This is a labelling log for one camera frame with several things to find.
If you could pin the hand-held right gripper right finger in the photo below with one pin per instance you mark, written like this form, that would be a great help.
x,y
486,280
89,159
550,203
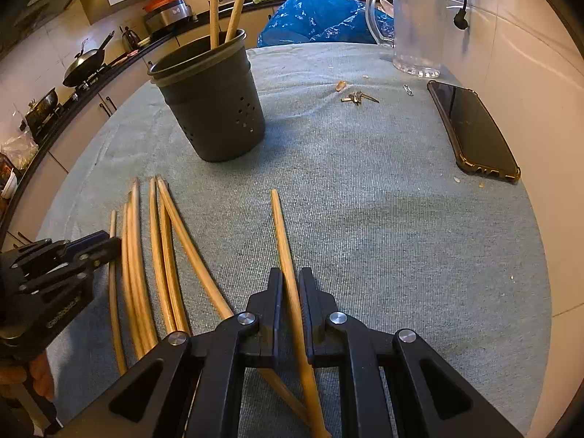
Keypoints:
x,y
304,296

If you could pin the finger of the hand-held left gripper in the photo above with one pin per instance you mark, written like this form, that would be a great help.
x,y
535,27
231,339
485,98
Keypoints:
x,y
89,242
107,253

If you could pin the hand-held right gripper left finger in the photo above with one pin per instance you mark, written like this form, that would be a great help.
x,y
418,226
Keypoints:
x,y
276,296

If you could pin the bunch of wooden chopsticks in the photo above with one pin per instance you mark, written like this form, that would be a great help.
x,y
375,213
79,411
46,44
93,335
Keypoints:
x,y
137,260

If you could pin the long wooden chopstick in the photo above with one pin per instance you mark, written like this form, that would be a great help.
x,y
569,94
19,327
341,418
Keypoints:
x,y
213,4
285,246
237,4

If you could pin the dark grey utensil holder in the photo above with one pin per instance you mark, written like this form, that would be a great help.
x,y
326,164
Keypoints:
x,y
214,114

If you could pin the person's left hand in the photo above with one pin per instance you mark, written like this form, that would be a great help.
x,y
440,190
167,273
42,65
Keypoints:
x,y
43,374

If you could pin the grey-green tablecloth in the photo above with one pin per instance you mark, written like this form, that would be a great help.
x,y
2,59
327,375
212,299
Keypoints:
x,y
365,219

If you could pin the clear plastic bag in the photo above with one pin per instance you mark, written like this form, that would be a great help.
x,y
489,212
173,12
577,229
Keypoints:
x,y
20,150

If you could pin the dark cooking pot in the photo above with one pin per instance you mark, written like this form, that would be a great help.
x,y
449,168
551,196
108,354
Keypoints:
x,y
43,105

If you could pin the black wok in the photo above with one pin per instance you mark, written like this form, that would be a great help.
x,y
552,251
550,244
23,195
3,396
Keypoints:
x,y
82,65

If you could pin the metal kettle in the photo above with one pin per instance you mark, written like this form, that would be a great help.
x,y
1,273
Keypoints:
x,y
130,40

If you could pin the small metal keys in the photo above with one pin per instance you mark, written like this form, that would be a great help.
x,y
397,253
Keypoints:
x,y
356,97

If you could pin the metal paper clip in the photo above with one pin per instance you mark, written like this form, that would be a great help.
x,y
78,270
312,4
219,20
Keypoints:
x,y
408,91

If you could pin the black smartphone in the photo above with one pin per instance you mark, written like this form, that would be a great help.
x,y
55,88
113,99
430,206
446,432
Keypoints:
x,y
472,130

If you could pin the range hood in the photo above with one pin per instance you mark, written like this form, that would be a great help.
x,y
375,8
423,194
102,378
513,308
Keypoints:
x,y
41,9

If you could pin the silver pressure cooker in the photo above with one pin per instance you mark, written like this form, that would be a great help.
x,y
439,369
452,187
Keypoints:
x,y
166,13

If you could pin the blue plastic bag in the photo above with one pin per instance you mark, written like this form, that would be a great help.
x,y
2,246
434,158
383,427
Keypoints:
x,y
315,18

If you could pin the clear plastic pitcher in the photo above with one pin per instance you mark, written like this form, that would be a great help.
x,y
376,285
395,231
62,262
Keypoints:
x,y
417,27

